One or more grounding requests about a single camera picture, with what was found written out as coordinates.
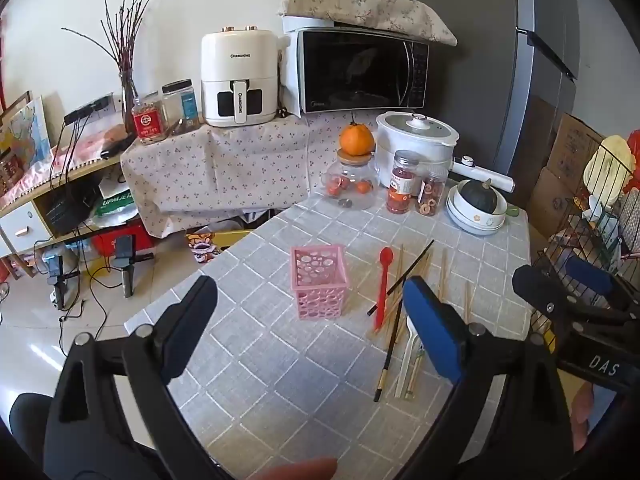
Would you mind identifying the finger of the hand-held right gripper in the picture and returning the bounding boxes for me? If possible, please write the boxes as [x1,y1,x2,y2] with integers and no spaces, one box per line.
[512,264,640,348]
[565,257,640,317]

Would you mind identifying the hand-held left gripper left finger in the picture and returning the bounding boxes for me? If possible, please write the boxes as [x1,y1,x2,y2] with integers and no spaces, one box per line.
[45,275,219,480]

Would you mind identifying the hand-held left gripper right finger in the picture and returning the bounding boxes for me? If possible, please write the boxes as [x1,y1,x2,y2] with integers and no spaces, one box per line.
[402,276,576,480]

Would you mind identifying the black chopstick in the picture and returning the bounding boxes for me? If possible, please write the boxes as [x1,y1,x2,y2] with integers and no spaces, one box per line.
[374,305,407,403]
[367,240,436,317]

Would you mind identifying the pink perforated utensil basket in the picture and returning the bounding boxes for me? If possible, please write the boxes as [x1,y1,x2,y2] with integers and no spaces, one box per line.
[291,244,349,322]

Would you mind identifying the person's right hand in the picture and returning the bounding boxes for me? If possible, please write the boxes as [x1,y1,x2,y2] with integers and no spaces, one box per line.
[571,382,608,453]

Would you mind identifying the person's left hand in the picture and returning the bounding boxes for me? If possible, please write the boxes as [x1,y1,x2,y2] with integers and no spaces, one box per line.
[260,457,342,480]

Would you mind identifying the white plastic spoon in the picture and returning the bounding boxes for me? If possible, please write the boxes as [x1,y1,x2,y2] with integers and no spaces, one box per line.
[395,316,428,401]

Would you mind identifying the yellow cartoon print box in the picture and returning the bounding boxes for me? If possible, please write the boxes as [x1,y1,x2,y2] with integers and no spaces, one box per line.
[186,230,251,266]

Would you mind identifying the red plastic spoon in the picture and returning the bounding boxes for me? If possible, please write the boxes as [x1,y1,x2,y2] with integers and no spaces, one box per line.
[374,246,396,331]

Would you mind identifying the black stand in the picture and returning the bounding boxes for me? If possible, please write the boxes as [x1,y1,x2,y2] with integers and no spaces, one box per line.
[111,235,153,298]
[42,255,81,311]

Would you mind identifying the cardboard box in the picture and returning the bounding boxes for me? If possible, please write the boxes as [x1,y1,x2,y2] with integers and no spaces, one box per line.
[527,167,571,226]
[547,112,607,181]

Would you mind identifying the stack of white bowls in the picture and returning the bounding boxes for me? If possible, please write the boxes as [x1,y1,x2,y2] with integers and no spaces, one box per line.
[446,182,508,236]

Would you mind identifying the dark green pumpkin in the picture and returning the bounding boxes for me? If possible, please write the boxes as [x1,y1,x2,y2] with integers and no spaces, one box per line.
[457,178,498,216]

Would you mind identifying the grey checked tablecloth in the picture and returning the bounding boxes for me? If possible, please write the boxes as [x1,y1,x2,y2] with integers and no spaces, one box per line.
[122,180,533,480]

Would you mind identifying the cream yellow cloth item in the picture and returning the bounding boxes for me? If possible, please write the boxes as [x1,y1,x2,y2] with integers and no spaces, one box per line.
[584,136,633,206]

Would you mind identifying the red box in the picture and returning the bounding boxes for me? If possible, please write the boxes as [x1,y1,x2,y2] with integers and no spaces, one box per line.
[92,220,156,261]

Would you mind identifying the white long device with knob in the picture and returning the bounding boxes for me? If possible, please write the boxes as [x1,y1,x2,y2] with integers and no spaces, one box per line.
[452,155,516,193]

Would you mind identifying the red-filled plastic jar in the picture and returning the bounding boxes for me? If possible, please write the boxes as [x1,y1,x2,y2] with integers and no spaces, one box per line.
[386,150,421,215]

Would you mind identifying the red item in rack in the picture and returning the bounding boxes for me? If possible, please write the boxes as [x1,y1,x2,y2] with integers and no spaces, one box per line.
[625,130,640,181]

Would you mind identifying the green and white bag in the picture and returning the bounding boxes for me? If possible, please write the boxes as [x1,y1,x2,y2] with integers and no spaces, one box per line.
[95,180,138,218]

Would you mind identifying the glass jar with bamboo lid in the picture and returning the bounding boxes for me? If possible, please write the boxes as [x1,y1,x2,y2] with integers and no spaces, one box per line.
[321,152,381,211]

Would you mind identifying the small-flower print tablecloth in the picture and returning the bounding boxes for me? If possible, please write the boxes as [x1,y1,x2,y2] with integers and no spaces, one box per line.
[120,107,396,238]

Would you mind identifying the black box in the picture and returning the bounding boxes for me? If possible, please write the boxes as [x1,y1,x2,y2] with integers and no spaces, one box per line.
[37,180,101,236]

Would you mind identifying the white electric cooker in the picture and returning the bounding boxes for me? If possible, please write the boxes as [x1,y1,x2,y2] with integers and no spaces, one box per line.
[375,110,460,186]

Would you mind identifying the person's dark trouser leg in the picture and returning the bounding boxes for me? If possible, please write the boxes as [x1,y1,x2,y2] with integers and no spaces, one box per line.
[10,394,51,466]

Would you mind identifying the red label jar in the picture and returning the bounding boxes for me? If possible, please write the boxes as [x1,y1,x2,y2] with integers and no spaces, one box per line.
[131,91,167,147]

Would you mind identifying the wooden side cabinet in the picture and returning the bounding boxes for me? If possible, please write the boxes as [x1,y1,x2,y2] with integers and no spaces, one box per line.
[0,152,126,271]

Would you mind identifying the pink spiral notebook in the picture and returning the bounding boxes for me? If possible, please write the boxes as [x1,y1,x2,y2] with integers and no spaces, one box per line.
[50,127,132,173]

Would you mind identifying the large orange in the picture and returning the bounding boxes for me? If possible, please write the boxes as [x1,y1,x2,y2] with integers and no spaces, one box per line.
[339,112,376,157]

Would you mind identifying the grey refrigerator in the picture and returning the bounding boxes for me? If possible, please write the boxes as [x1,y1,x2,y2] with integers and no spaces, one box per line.
[412,0,596,201]

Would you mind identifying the blue label jar black lid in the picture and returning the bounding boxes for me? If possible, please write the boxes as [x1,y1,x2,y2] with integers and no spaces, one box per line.
[161,78,201,136]

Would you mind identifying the glass vase with dry branches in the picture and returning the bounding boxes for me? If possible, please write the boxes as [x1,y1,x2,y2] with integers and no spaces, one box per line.
[61,0,157,133]

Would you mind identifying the black power strip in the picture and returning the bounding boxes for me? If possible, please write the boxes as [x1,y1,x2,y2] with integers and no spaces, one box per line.
[64,94,113,126]

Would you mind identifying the framed colourful picture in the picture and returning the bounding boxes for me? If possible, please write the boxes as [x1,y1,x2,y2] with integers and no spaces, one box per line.
[0,91,53,171]

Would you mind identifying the white air fryer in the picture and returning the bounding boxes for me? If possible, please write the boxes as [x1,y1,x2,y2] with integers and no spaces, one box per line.
[201,26,278,128]

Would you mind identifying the black microwave oven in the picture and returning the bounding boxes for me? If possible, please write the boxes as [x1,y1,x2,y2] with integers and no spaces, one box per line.
[280,27,431,116]

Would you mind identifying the floral cover cloth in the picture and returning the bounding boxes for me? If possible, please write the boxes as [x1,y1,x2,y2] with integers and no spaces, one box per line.
[279,0,458,48]

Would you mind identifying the black wire rack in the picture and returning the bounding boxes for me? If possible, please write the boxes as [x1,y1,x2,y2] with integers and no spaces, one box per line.
[530,135,640,356]

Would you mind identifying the dried fruit ring jar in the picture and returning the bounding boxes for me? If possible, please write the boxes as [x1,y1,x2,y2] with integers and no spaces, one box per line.
[417,162,448,217]

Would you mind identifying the black cables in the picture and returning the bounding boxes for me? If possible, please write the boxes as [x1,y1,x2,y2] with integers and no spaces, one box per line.
[50,115,96,196]

